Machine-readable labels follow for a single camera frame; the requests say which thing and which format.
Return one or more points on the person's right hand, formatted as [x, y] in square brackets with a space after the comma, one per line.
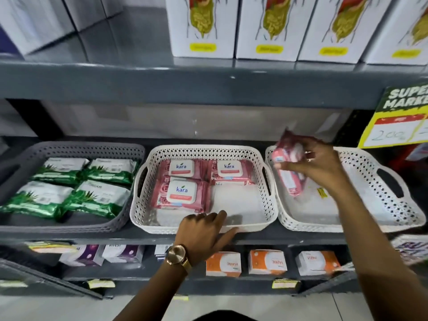
[326, 167]

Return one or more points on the person's left hand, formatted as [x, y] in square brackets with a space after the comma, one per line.
[200, 235]

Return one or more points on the person's left thumb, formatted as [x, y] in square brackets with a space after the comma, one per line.
[229, 237]

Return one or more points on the person's right thumb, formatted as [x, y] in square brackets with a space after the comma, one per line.
[291, 166]

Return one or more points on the pink wet wipes packet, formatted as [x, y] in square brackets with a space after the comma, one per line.
[180, 193]
[230, 170]
[289, 150]
[180, 167]

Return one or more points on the white perforated plastic basket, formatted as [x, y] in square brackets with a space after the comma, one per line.
[240, 203]
[367, 197]

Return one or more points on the person's left forearm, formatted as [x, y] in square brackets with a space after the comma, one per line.
[153, 294]

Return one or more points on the person's right forearm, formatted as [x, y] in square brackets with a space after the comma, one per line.
[374, 250]

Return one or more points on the orange white small box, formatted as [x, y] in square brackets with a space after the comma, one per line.
[223, 264]
[317, 262]
[267, 262]

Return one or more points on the small yellow sticker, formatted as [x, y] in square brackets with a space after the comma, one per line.
[323, 192]

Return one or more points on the gold wristwatch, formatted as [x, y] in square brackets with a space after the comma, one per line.
[177, 257]

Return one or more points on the yellow shelf price tag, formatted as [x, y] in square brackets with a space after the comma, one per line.
[180, 297]
[13, 284]
[101, 283]
[286, 283]

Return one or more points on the purple white small box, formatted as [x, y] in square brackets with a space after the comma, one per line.
[83, 255]
[122, 254]

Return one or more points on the red package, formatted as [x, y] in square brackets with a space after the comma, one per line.
[401, 157]

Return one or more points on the yellow green price sign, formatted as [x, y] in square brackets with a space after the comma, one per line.
[394, 120]

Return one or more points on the grey metal shelf rack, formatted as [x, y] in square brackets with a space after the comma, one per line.
[200, 85]

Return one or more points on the white box with stomach print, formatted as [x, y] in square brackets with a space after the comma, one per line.
[220, 26]
[388, 40]
[249, 30]
[311, 33]

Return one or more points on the green wet wipes packet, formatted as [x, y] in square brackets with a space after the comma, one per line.
[110, 170]
[98, 198]
[36, 198]
[62, 168]

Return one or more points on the white purple printed packet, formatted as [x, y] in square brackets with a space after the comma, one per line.
[411, 249]

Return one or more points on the yellow white flat packet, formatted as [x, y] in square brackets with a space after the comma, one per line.
[52, 247]

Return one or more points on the grey perforated plastic basket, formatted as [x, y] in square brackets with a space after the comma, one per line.
[30, 153]

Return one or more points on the plain white box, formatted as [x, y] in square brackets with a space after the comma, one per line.
[85, 9]
[30, 19]
[112, 4]

